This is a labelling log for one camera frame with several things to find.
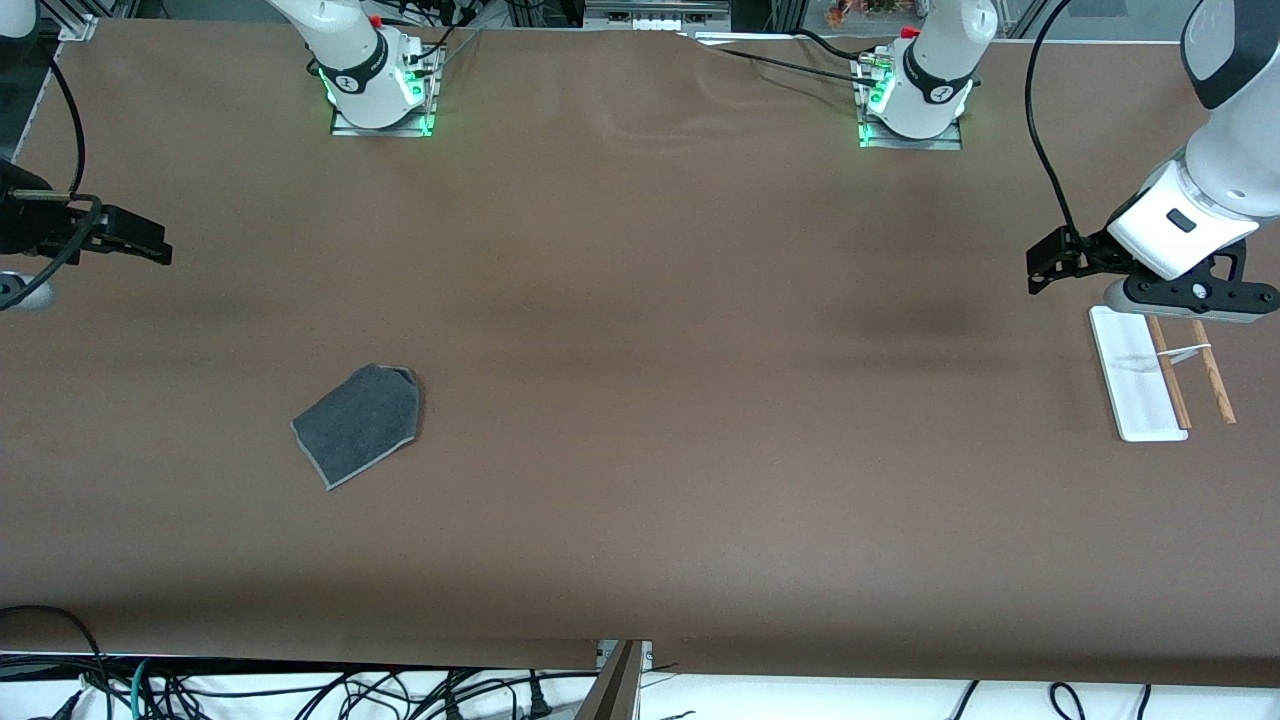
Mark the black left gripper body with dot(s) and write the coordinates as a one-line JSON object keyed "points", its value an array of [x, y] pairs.
{"points": [[1093, 247]]}

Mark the grey towel with pink tag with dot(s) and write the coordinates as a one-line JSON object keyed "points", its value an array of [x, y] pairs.
{"points": [[355, 425]]}

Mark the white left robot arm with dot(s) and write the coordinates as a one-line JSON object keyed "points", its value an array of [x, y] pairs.
{"points": [[935, 70]]}

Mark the white rack with wooden rods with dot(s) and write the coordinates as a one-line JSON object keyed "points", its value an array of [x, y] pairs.
{"points": [[1135, 390]]}

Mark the aluminium profile strut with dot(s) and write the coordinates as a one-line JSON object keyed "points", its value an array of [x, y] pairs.
{"points": [[80, 20]]}

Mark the brown table cover sheet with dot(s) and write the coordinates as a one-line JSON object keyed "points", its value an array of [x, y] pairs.
{"points": [[640, 350]]}

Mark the white power strip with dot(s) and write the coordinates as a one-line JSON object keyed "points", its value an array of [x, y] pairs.
{"points": [[655, 18]]}

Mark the black power plug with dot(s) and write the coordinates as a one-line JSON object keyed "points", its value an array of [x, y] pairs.
{"points": [[537, 700]]}

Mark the white table edge bracket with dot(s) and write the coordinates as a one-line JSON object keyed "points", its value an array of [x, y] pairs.
{"points": [[648, 655]]}

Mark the grey table support post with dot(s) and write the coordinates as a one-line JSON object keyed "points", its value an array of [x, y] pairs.
{"points": [[612, 690]]}

